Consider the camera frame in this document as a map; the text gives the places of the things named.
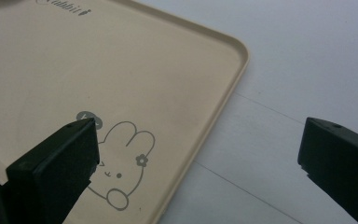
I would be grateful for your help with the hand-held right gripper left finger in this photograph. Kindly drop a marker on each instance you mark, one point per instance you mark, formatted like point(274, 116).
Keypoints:
point(54, 168)

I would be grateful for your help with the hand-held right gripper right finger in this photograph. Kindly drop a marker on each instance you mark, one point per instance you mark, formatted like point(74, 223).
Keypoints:
point(338, 155)

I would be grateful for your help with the beige tray with rabbit print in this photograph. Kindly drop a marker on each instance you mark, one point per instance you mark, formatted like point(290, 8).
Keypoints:
point(105, 71)

